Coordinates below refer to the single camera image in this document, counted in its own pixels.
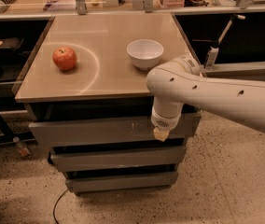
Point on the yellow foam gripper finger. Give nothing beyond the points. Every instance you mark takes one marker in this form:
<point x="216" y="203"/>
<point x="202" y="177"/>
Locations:
<point x="160" y="134"/>

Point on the grey top drawer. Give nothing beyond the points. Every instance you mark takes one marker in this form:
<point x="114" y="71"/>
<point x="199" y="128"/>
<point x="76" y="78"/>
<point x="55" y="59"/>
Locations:
<point x="92" y="131"/>

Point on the grey drawer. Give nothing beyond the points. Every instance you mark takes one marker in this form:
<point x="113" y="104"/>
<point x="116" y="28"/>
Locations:
<point x="92" y="131"/>
<point x="118" y="159"/>
<point x="121" y="182"/>

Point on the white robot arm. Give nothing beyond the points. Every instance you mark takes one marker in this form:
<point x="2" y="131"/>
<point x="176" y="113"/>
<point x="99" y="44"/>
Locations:
<point x="179" y="82"/>

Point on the grey middle drawer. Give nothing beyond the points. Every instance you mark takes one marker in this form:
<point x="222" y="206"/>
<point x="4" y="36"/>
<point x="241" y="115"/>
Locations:
<point x="118" y="159"/>

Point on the grey bottom drawer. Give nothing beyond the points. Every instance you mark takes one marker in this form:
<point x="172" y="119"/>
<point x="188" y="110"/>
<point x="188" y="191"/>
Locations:
<point x="121" y="182"/>

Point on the grey drawer cabinet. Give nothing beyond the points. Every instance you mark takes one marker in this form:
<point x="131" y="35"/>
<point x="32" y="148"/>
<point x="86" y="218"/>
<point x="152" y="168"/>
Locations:
<point x="104" y="84"/>

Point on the white bowl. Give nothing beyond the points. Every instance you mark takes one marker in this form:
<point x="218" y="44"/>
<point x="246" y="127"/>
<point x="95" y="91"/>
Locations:
<point x="145" y="53"/>

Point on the white tube with nozzle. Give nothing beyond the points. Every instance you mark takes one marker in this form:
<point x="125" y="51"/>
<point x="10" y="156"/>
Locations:
<point x="213" y="51"/>

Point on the red apple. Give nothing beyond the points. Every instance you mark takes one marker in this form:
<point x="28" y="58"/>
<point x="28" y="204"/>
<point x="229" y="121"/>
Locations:
<point x="64" y="58"/>

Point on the black box on shelf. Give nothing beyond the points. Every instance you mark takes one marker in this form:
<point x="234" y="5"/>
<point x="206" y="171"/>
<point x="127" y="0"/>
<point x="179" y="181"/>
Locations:
<point x="13" y="43"/>

